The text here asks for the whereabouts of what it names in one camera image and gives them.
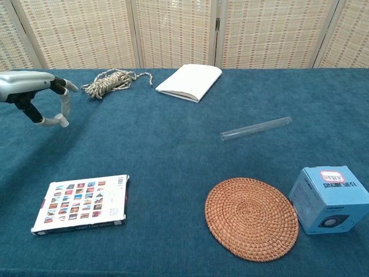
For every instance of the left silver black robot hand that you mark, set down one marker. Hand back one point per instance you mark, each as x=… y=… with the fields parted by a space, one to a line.
x=23 y=82

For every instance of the clear glass test tube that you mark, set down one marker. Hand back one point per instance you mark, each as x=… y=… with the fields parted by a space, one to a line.
x=256 y=128

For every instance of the woven bamboo folding screen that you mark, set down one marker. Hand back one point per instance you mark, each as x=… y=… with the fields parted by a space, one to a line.
x=86 y=34

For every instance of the book with picture grid cover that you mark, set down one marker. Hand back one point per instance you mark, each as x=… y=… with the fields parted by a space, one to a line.
x=83 y=202

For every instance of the teal table cloth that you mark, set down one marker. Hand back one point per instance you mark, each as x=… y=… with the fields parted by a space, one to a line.
x=173 y=155

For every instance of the white closed notebook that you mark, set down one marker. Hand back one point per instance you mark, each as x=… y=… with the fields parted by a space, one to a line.
x=190 y=82

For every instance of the black screen hinge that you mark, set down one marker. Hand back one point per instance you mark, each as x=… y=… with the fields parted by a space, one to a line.
x=218 y=24

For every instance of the round woven rattan coaster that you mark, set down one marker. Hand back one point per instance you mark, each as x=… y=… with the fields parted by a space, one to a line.
x=251 y=219

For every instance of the light blue cardboard box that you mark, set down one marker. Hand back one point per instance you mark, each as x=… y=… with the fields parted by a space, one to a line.
x=331 y=199

